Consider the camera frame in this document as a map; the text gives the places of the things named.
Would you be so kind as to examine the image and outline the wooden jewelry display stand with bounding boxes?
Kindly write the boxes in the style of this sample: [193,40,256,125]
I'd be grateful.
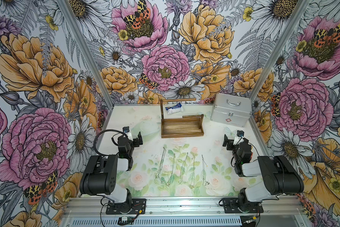
[160,98,204,139]

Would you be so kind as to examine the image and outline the fine silver chain necklace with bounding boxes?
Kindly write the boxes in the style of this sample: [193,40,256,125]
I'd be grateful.
[177,152,189,184]

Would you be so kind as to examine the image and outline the thin silver pendant necklace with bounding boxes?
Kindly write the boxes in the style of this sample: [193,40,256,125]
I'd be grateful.
[165,153,176,187]

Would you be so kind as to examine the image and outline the silver charm necklace with beads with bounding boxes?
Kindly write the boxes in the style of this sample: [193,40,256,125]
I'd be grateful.
[189,154,196,189]

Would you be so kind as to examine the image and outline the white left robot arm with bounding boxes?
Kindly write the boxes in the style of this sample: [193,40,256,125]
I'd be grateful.
[79,129,143,214]

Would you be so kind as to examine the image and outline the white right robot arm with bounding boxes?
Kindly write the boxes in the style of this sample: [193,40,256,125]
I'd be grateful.
[219,135,304,214]

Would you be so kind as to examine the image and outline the silver aluminium first aid case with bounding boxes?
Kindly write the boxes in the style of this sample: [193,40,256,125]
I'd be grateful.
[211,93,252,127]

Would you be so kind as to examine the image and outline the white blue toothpaste tube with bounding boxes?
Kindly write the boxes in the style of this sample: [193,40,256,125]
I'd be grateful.
[165,103,184,114]

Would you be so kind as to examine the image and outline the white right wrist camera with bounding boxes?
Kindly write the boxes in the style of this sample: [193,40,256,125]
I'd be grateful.
[233,130,244,145]

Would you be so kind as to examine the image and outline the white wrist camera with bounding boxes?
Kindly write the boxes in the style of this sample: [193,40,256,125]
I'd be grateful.
[123,126,133,140]
[233,130,244,145]

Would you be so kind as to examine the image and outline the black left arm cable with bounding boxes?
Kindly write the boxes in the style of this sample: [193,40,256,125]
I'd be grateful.
[92,129,129,157]

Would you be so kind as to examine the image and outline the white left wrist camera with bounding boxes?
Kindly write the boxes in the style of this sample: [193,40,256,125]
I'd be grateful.
[123,126,133,140]

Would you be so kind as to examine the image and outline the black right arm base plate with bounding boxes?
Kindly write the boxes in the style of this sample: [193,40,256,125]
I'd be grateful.
[218,198,264,214]

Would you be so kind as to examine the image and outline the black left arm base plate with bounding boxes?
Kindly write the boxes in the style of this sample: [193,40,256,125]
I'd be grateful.
[106,198,147,215]

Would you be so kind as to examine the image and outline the aluminium front rail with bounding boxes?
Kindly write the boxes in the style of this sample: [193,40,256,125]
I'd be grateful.
[63,196,304,218]

